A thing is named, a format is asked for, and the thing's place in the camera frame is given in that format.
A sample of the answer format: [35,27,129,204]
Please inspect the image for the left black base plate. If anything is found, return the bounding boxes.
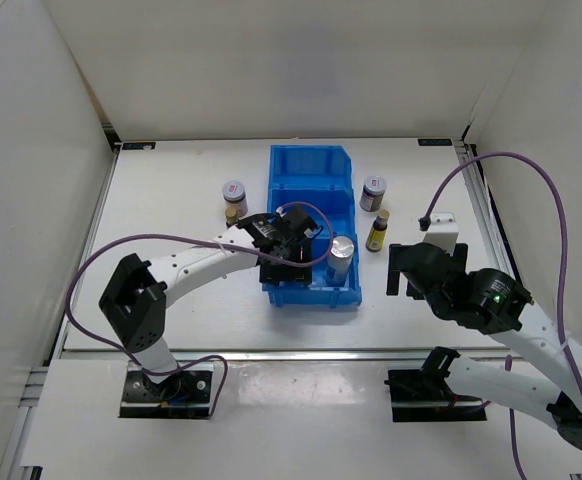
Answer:
[118,362,214,420]

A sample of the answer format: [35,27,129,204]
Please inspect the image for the left white-lid spice jar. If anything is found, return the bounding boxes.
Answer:
[222,180,248,218]

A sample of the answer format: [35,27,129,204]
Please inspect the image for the silver-top white canister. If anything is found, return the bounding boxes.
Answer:
[325,236,355,286]

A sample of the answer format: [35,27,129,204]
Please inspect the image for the left aluminium rail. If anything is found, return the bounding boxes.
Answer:
[45,144,122,364]

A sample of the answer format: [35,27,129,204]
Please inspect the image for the small yellow-label bottle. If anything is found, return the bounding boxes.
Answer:
[224,207,239,228]
[365,209,390,252]

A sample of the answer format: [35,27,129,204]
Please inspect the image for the white-lid spice jar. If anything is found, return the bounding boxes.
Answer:
[222,180,248,218]
[359,175,387,212]

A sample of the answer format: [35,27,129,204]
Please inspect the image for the right small yellow-label bottle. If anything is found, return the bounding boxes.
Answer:
[365,209,390,252]

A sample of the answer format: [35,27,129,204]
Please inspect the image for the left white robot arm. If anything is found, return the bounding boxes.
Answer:
[98,206,320,400]

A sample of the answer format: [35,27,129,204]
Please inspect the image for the blue three-compartment plastic bin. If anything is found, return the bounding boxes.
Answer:
[262,145,362,308]

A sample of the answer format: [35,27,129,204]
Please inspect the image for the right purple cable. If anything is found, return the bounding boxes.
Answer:
[416,151,582,480]

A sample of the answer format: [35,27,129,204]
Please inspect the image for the right white-lid spice jar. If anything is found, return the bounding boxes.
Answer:
[359,175,387,212]

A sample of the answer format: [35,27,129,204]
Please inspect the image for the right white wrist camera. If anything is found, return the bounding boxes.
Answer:
[418,212,459,255]

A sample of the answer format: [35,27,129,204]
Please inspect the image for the left small yellow-label bottle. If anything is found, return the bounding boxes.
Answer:
[224,207,239,228]

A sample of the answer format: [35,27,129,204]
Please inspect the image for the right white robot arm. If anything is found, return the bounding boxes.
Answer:
[387,243,582,451]

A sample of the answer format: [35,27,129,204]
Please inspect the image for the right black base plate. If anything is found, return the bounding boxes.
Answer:
[384,369,487,423]

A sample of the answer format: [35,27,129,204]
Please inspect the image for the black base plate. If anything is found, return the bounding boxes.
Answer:
[384,369,487,423]
[118,362,214,420]

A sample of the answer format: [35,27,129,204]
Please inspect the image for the right black corner label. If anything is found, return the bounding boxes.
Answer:
[417,138,453,147]

